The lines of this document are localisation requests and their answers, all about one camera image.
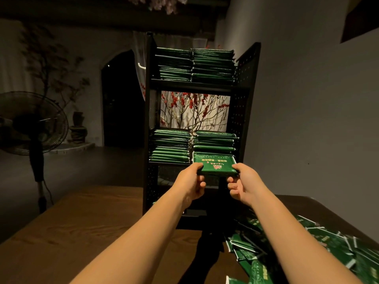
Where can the person's right hand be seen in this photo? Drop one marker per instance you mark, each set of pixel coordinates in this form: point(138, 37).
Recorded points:
point(247, 185)

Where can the person's left hand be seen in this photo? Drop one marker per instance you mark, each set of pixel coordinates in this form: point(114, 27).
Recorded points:
point(189, 185)

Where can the bundle of green packets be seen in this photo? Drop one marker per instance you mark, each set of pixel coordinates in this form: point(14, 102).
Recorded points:
point(214, 162)

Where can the black metal shelf rack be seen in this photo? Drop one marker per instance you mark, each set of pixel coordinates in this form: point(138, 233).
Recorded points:
point(246, 85)

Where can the pile of green packets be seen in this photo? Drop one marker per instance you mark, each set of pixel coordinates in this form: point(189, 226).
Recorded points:
point(337, 245)

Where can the person's right forearm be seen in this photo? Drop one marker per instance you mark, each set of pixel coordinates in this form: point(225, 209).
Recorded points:
point(302, 239)

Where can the person's left forearm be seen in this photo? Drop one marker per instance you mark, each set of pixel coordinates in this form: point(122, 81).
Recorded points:
point(133, 239)

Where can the red berry branches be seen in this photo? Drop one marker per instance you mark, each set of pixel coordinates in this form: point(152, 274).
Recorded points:
point(192, 109)

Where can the dark vase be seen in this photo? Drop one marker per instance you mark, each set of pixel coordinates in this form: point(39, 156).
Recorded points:
point(77, 130)

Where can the white hook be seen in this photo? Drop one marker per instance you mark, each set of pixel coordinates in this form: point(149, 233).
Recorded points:
point(141, 66)

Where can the white curtain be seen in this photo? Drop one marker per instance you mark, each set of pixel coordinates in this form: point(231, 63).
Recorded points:
point(139, 50)

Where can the black standing fan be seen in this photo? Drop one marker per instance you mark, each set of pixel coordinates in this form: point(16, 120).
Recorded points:
point(29, 121)

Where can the pink hanging flower decoration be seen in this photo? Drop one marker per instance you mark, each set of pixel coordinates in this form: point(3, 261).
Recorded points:
point(157, 3)

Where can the bare branched tree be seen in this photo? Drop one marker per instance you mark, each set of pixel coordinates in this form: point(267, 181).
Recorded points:
point(50, 62)

